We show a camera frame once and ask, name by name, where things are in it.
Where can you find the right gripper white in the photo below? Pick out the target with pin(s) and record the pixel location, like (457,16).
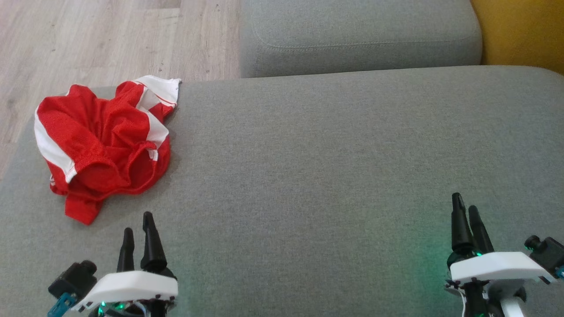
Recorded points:
(502,267)

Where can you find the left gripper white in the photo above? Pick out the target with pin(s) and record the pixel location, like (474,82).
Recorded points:
(132,286)

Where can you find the red and white basketball jersey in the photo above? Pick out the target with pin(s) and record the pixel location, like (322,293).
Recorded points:
(97,132)

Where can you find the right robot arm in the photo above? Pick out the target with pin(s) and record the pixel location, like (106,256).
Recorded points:
(511,304)

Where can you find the mustard yellow cushion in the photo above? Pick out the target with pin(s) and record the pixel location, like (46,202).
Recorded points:
(524,31)

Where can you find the grey sofa back cushion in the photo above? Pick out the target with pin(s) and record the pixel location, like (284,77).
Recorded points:
(352,35)

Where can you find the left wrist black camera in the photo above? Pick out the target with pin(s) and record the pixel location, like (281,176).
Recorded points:
(72,279)

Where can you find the wrist black camera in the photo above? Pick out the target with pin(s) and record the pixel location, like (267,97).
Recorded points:
(548,253)
(72,279)

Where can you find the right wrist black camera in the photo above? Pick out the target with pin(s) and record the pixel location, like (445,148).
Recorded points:
(548,253)

